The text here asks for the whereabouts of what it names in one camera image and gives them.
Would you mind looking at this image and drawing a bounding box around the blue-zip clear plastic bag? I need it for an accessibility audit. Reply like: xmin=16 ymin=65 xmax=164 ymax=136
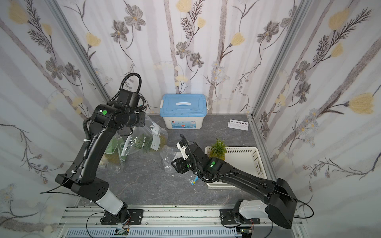
xmin=159 ymin=145 xmax=199 ymax=185

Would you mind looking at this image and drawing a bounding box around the white-zip bag with pineapple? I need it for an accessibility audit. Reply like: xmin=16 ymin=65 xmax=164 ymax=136
xmin=121 ymin=116 xmax=168 ymax=156

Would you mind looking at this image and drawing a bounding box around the yellow toy pineapple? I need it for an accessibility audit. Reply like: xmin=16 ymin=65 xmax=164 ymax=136
xmin=209 ymin=139 xmax=227 ymax=160

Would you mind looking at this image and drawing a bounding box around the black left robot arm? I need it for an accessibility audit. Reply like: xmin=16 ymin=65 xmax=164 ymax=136
xmin=55 ymin=72 xmax=146 ymax=225

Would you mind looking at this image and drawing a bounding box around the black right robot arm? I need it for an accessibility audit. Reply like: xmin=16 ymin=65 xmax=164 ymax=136
xmin=171 ymin=141 xmax=298 ymax=229

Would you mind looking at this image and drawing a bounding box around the green-zip bag with pineapple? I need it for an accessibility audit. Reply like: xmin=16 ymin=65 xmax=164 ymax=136
xmin=99 ymin=134 xmax=126 ymax=174

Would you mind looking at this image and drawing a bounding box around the blue-lidded white storage box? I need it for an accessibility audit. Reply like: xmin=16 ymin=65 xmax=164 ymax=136
xmin=159 ymin=94 xmax=208 ymax=130

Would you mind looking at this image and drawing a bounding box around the white perforated plastic tray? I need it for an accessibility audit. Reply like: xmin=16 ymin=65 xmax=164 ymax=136
xmin=204 ymin=146 xmax=268 ymax=190

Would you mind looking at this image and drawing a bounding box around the white test tube rack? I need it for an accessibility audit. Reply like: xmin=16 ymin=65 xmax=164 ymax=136
xmin=227 ymin=120 xmax=249 ymax=131

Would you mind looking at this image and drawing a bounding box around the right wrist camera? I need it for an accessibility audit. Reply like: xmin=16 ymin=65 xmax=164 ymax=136
xmin=177 ymin=141 xmax=188 ymax=161

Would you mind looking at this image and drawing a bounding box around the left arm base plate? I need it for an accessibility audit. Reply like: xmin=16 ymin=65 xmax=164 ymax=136
xmin=100 ymin=209 xmax=144 ymax=225

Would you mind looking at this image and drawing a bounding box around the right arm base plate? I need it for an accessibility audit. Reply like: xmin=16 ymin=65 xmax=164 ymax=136
xmin=219 ymin=209 xmax=261 ymax=226

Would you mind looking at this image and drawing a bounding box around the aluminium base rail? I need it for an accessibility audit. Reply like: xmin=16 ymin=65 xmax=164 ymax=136
xmin=55 ymin=200 xmax=308 ymax=238

